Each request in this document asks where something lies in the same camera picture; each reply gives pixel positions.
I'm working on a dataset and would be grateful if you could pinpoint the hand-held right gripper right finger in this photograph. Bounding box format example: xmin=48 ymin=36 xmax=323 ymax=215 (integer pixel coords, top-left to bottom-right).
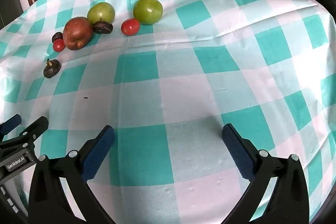
xmin=222 ymin=123 xmax=310 ymax=224

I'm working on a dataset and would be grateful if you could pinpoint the small red tomato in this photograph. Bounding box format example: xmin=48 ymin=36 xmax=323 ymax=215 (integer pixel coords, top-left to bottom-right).
xmin=53 ymin=39 xmax=65 ymax=52
xmin=121 ymin=18 xmax=140 ymax=36

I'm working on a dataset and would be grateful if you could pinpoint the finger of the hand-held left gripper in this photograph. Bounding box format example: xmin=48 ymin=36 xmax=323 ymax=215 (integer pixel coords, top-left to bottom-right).
xmin=0 ymin=116 xmax=49 ymax=151
xmin=0 ymin=114 xmax=22 ymax=139

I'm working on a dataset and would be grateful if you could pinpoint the reddish brown apple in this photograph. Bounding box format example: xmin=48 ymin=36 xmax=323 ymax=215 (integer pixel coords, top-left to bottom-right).
xmin=63 ymin=17 xmax=94 ymax=51

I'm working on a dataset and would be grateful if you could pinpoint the teal white checked tablecloth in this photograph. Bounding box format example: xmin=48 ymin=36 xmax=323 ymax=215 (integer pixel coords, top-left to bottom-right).
xmin=0 ymin=0 xmax=336 ymax=224

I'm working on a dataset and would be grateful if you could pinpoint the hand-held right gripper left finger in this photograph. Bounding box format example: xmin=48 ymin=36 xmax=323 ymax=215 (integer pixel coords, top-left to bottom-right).
xmin=28 ymin=125 xmax=116 ymax=224

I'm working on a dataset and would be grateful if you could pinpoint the green tomato with stem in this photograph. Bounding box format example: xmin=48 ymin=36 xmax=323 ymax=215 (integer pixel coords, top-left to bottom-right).
xmin=133 ymin=0 xmax=163 ymax=25

